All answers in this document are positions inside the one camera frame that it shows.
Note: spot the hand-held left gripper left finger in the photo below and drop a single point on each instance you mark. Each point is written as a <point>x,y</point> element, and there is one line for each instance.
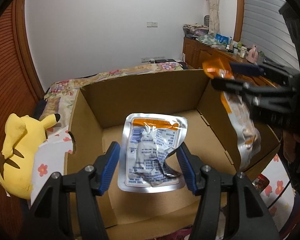
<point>111,165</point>

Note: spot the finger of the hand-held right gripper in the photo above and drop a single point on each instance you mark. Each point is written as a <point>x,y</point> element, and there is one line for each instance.
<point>227,85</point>
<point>242,68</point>

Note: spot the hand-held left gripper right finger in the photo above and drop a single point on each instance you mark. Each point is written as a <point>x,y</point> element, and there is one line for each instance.
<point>186,166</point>

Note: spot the silver snack packet orange strip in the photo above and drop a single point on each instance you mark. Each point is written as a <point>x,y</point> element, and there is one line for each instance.
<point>150,140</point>

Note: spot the red and white snack packet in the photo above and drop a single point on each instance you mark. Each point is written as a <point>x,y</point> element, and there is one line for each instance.
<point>261,182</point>

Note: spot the cardboard box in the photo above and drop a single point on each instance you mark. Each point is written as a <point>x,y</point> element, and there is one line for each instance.
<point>145,97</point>

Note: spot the pink container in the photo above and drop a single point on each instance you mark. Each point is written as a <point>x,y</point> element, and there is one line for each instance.
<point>252,54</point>

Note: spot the group of small bottles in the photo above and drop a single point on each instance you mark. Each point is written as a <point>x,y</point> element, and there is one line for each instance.
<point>237,48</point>

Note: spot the blue box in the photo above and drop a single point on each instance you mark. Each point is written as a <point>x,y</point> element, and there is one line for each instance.
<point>221,38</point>

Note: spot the wooden cabinet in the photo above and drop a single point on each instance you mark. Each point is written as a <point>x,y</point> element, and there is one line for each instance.
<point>197,52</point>

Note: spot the green patterned cloth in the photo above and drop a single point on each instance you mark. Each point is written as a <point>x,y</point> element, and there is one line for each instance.
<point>206,39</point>

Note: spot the white window blind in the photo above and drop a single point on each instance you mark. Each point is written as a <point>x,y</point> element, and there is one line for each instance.
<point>262,17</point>

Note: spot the pile of folded cloths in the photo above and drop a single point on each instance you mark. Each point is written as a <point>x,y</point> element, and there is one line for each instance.
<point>195,28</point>

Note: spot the beige curtain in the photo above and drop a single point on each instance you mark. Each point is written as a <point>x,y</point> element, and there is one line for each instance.
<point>213,10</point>

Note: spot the white floral bedsheet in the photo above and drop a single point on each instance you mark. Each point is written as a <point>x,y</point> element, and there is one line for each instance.
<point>43,170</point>

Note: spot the white power strip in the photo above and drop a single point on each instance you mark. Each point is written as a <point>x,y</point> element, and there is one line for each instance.
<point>150,59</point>

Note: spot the dark blue blanket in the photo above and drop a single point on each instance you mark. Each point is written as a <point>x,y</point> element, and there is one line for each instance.
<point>41,107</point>

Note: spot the floral quilt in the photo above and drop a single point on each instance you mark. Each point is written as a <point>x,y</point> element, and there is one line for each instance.
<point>65,85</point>

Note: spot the yellow plush toy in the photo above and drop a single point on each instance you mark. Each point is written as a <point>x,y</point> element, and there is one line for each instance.
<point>17,140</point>

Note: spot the wooden slatted wardrobe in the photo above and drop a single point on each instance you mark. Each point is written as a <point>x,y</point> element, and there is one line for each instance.
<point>10,62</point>

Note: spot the wooden window frame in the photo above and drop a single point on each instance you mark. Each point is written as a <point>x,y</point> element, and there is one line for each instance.
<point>238,10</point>

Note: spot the white wall switch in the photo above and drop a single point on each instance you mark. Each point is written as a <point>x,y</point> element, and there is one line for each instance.
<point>152,24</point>

